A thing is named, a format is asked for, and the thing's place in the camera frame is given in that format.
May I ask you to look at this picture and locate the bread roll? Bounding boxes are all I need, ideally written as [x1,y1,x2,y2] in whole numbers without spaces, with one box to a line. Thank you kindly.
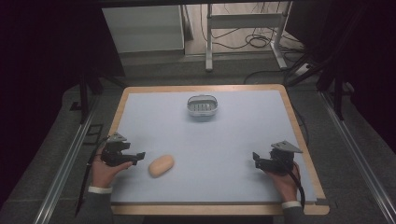
[148,154,176,178]

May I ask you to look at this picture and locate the black floor cables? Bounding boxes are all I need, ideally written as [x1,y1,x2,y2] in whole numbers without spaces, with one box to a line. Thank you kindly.
[200,2,305,53]

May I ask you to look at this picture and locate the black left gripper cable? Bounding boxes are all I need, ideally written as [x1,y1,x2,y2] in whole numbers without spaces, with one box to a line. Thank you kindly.
[74,136,110,218]

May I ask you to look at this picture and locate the black metal stand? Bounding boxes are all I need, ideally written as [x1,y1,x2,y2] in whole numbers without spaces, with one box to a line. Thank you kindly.
[78,72,106,125]
[317,55,357,121]

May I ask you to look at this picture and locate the person's right hand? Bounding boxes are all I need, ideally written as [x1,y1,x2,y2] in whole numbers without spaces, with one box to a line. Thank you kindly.
[264,161,302,204]

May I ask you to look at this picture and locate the aluminium rail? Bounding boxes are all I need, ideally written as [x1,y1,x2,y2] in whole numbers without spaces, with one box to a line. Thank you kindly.
[319,91,396,224]
[32,101,101,224]

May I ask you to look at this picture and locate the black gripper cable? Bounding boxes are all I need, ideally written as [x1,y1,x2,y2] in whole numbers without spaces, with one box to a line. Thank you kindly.
[74,136,110,218]
[286,161,306,211]

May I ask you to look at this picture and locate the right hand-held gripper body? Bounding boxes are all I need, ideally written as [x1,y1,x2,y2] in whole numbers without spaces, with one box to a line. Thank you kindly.
[260,140,304,177]

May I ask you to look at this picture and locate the white metal desk frame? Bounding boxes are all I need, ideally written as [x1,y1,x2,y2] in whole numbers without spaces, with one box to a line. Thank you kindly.
[205,2,294,73]

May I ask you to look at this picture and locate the white soap dish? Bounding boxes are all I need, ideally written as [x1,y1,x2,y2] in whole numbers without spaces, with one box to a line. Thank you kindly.
[186,94,218,118]

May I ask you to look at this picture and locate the white cabinet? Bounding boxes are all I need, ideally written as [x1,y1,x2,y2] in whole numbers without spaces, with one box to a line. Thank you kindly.
[102,5,186,54]

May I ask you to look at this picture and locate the light blue table mat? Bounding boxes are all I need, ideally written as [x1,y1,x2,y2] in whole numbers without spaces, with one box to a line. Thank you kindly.
[110,90,318,205]

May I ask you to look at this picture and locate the black curtain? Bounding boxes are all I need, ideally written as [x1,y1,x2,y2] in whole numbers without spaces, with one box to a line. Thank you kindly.
[0,0,126,209]
[284,0,396,154]

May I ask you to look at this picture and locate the person's left hand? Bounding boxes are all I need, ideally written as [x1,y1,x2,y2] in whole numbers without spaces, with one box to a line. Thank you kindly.
[91,146,134,189]

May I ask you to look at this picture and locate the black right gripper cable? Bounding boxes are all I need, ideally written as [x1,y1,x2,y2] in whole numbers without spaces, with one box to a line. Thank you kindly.
[286,161,306,211]

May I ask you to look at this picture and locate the white power strip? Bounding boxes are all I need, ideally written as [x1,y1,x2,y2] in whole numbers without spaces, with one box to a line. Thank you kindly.
[293,63,313,77]

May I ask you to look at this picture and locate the black floor bracket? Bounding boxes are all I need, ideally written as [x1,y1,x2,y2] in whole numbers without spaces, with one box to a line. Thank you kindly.
[83,123,105,146]

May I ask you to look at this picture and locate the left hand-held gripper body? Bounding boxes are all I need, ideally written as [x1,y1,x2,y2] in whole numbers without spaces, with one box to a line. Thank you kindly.
[101,133,139,167]

